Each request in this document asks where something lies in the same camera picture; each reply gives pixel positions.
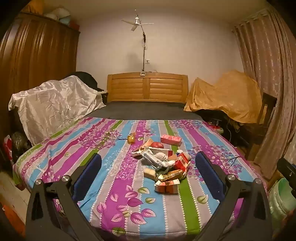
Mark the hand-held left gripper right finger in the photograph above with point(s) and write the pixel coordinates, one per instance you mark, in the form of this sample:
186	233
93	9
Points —
209	176

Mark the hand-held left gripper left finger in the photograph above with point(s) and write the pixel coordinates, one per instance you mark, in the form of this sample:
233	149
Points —
86	178

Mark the white and blue plastic packet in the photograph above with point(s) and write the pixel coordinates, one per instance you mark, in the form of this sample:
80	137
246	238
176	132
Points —
150	156

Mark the red and white carton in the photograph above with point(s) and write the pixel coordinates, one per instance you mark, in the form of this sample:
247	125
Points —
182	162

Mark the striped floral bedsheet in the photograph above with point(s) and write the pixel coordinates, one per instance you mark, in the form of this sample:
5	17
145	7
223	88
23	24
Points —
120	190

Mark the brown gold wrapper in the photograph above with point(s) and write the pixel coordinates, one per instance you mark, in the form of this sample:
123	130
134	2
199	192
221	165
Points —
171	175

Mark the small white cap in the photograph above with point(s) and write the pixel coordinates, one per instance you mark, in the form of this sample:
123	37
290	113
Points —
179	151

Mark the crushed red white carton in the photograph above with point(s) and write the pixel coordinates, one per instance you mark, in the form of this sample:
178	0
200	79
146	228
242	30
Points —
166	186

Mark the red package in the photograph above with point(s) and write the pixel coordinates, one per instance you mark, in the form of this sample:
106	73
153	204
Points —
215	128

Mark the flat white red box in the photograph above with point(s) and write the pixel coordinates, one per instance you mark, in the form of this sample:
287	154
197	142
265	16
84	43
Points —
167	152

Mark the pink tissue box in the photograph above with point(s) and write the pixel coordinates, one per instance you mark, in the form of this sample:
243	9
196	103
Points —
170	139

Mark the flattened cardboard box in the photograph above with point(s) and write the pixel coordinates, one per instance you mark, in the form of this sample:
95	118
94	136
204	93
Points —
138	153

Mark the dark pile of belongings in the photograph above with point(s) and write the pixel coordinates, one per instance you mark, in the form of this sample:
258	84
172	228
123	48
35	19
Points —
222	118

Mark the orange toy block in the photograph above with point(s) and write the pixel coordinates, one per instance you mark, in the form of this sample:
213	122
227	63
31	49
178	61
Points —
149	173

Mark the small yellow toy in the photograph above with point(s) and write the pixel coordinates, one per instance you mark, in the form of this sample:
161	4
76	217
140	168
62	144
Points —
131	138

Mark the dark wooden chair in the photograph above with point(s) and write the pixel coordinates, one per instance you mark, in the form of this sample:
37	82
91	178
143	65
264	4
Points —
268	109

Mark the tan paper packet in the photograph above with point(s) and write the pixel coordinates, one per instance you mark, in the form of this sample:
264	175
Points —
146	144

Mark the black plastic bag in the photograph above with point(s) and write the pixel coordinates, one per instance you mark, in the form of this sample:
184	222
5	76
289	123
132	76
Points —
20	144

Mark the tan cover cloth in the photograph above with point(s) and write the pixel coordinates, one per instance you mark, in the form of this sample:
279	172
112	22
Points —
231	99

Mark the white satin cover cloth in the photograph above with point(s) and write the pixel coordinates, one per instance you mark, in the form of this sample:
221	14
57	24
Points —
50	104

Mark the red plastic bag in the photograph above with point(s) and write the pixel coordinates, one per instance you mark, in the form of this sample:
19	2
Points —
8	148

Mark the orange cloth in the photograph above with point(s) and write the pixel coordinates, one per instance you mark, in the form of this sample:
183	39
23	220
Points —
10	219

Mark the grey mattress sheet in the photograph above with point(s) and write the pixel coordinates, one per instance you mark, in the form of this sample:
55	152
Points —
143	110

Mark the patterned curtain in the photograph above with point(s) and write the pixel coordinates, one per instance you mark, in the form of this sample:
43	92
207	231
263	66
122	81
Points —
272	81

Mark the black cloth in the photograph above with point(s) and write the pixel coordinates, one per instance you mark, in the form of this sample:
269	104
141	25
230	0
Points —
85	77

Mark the wooden headboard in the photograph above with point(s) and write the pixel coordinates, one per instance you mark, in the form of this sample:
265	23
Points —
148	88

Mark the wooden wardrobe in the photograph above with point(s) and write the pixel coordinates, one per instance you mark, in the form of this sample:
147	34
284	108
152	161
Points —
34	60

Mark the metal clamp pole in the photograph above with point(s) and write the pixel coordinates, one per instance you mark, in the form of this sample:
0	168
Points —
144	48

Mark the white ceiling fan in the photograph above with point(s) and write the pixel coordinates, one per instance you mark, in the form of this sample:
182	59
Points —
137	23

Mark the white and blue bundle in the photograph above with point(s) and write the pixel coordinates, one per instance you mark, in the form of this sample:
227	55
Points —
59	15

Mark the white wall socket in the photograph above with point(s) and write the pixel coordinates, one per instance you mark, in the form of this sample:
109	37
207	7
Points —
147	61

